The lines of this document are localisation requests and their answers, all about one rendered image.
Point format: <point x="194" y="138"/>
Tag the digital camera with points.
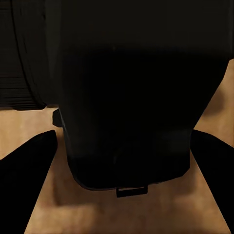
<point x="131" y="79"/>

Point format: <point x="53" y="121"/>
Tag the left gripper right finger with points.
<point x="215" y="159"/>

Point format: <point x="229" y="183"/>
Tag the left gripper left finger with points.
<point x="22" y="175"/>

